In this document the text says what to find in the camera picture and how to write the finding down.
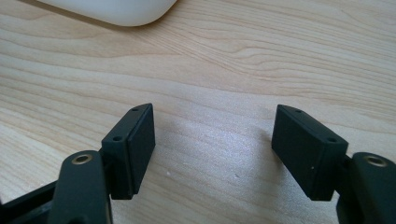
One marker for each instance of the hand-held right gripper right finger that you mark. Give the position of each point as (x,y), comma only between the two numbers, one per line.
(306,152)

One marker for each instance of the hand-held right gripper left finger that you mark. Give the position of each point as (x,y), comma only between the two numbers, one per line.
(130,152)

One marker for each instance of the white rounded plastic object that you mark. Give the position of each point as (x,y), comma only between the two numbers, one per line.
(118,11)

